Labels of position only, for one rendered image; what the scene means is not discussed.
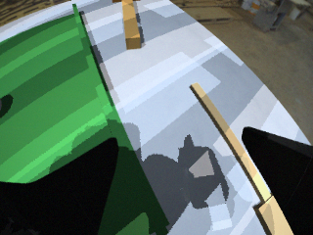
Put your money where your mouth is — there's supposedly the green striped putting mat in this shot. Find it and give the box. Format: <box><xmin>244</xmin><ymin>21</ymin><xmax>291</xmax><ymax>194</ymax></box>
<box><xmin>0</xmin><ymin>12</ymin><xmax>169</xmax><ymax>235</ymax></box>

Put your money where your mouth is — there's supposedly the brown wooden mallet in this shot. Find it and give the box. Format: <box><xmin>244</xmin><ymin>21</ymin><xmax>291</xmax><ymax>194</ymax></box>
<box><xmin>112</xmin><ymin>0</ymin><xmax>140</xmax><ymax>50</ymax></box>

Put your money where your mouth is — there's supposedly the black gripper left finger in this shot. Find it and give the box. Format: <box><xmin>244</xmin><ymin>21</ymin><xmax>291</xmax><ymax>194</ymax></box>
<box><xmin>0</xmin><ymin>137</ymin><xmax>118</xmax><ymax>235</ymax></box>

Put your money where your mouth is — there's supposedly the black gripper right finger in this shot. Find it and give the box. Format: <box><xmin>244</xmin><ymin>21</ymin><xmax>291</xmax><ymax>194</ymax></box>
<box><xmin>242</xmin><ymin>126</ymin><xmax>313</xmax><ymax>235</ymax></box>

